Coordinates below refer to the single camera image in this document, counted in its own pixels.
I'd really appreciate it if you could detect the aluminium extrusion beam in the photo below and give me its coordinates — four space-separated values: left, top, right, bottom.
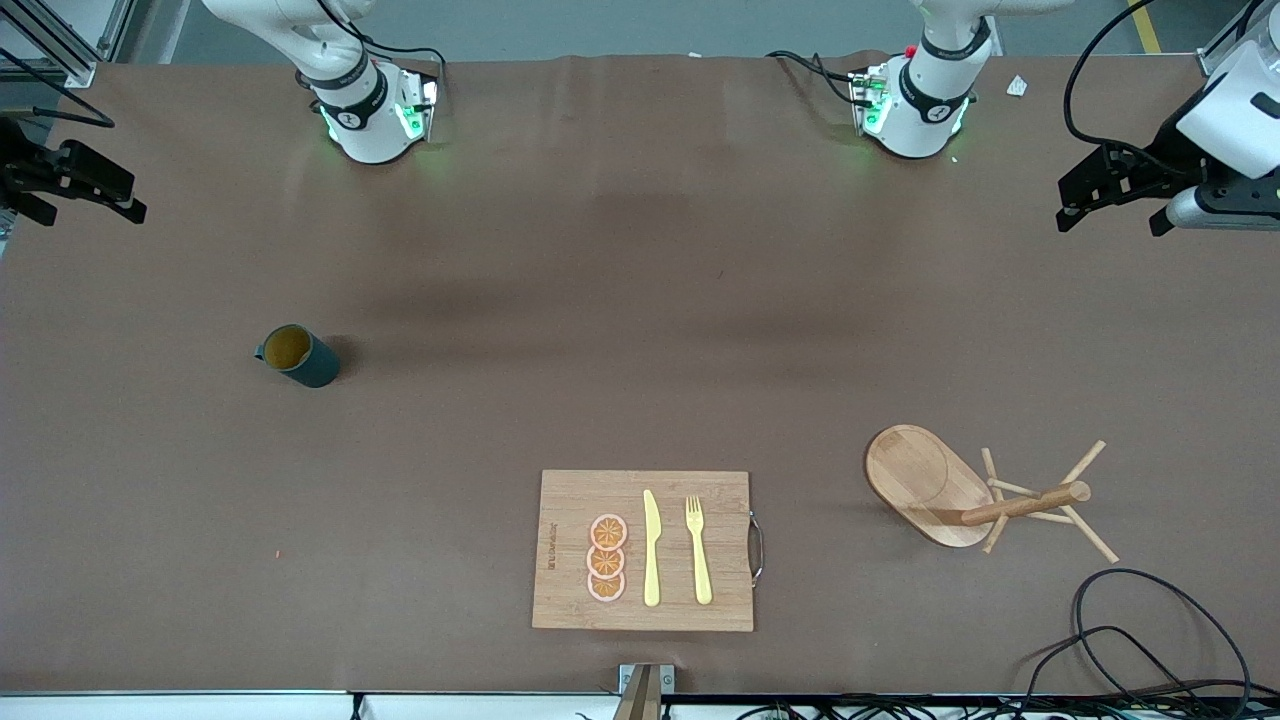
612 665 661 720

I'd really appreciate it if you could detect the black cable bundle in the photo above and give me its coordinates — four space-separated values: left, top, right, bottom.
735 697 1280 720

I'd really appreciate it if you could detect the teal cup yellow inside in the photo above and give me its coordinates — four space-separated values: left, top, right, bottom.
254 324 342 389

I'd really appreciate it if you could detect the grey metal bracket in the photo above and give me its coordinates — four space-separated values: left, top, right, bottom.
618 663 676 696

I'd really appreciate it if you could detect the yellow plastic fork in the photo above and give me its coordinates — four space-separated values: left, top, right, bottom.
685 495 714 606

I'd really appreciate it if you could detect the black cable loop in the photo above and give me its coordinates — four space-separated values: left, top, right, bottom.
1015 625 1251 720
1072 567 1253 701

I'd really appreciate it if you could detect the brown table cover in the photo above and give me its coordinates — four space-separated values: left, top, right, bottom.
0 52 1280 698

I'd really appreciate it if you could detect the bamboo cutting board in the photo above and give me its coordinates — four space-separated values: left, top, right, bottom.
531 469 767 633

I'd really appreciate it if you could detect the yellow plastic knife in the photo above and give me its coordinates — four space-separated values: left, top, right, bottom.
642 489 663 608

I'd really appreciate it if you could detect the wooden cup rack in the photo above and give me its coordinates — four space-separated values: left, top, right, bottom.
865 424 1120 564

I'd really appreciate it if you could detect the aluminium frame post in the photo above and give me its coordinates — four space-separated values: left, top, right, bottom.
1197 28 1239 77
0 0 136 89

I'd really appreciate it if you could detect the black left base cable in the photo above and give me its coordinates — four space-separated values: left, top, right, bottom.
765 48 866 107

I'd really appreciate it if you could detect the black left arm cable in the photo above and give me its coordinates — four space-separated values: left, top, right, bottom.
1062 0 1267 167

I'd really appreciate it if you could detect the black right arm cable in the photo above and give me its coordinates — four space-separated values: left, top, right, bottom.
0 45 117 129

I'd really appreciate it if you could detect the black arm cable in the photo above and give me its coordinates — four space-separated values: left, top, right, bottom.
0 45 117 129
1062 0 1267 167

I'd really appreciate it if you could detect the black base cable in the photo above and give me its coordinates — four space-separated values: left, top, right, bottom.
318 0 447 77
765 48 866 107

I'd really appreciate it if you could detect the black right base cable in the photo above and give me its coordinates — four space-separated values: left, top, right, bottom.
318 0 447 77

